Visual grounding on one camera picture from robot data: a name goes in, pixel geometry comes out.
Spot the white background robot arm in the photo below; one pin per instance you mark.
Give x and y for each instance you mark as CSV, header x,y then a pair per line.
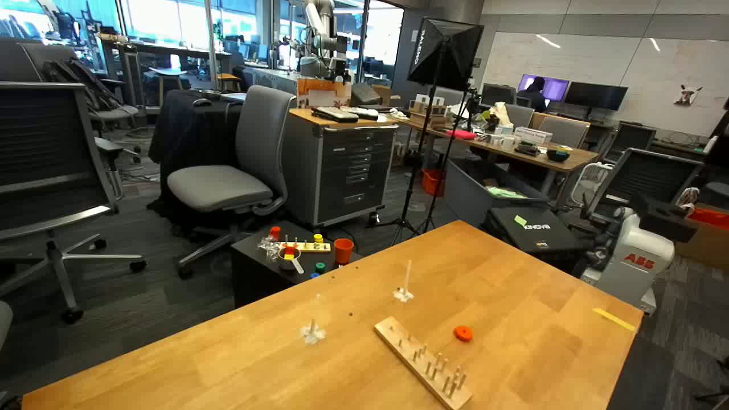
x,y
319,23

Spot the wooden peg rack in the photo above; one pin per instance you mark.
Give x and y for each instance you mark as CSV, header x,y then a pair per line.
x,y
402,342

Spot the grey drawer cabinet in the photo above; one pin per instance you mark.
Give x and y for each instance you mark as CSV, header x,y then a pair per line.
x,y
341,174

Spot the orange toy cup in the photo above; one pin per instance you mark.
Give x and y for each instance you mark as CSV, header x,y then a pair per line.
x,y
344,252

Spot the small yellow toy peg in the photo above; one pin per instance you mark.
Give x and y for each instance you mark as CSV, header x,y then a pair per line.
x,y
317,237

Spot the yellow toy block strip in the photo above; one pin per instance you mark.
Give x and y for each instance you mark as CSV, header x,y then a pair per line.
x,y
307,247

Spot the red bucket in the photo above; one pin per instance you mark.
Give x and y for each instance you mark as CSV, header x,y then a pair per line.
x,y
433,183

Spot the small green toy piece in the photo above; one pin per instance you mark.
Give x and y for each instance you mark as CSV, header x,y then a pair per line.
x,y
319,268

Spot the black light stand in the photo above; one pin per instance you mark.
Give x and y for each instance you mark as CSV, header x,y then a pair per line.
x,y
419,152

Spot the red white toy peg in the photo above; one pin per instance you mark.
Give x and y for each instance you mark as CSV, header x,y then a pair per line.
x,y
290,255

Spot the red toy knob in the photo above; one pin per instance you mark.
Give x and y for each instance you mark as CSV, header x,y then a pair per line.
x,y
276,233

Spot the white pin on table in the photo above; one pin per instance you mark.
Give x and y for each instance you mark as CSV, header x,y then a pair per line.
x,y
403,296

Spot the black keyboard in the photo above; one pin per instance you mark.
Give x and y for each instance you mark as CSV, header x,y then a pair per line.
x,y
333,116

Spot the grey storage bin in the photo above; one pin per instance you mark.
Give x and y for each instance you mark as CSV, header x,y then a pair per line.
x,y
468,198

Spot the clear plastic toy bag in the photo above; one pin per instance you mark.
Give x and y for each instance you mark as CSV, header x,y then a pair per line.
x,y
268,247

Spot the red flat object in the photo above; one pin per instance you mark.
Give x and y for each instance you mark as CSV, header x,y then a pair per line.
x,y
460,135

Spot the orange cardboard box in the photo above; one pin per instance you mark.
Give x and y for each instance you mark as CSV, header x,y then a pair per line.
x,y
319,93

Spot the box of colourful toys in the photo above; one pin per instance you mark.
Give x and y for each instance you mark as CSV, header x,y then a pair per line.
x,y
254,275

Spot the clear acrylic peg stand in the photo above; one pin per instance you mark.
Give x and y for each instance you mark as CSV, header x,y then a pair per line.
x,y
313,334

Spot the grey padded office chair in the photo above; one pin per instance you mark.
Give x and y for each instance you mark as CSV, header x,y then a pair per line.
x,y
216,185

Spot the black case green sticker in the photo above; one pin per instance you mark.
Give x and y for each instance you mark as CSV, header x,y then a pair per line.
x,y
530,232

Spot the long wooden desk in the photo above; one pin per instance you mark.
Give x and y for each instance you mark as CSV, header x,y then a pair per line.
x,y
530,159

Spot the black softbox light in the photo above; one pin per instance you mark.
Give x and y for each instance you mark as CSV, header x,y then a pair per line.
x,y
446,54

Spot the white box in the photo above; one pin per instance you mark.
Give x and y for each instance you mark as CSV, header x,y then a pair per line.
x,y
533,137

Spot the black draped table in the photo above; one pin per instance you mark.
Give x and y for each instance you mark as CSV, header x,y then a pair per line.
x,y
189,137

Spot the black round object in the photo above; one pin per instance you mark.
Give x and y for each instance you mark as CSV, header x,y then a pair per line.
x,y
559,157

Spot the monitor with purple screen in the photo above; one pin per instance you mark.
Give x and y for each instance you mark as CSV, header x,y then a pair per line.
x,y
543,87

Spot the light grey desk chair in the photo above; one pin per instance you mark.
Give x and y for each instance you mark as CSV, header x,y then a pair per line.
x,y
565,130

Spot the wide black monitor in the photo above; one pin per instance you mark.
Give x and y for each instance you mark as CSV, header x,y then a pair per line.
x,y
595,95

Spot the dark swivel office chair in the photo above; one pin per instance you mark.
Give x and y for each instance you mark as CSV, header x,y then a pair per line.
x,y
115,118

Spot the yellow tape strip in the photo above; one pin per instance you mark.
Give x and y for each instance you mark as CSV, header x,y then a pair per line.
x,y
614,319

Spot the black mesh office chair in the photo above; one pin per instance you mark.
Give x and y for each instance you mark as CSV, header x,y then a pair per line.
x,y
45,152

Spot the cardboard box red contents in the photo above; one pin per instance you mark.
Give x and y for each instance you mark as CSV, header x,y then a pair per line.
x,y
708,241

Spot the small black wall figure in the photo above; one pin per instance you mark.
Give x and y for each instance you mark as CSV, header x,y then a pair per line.
x,y
687,95

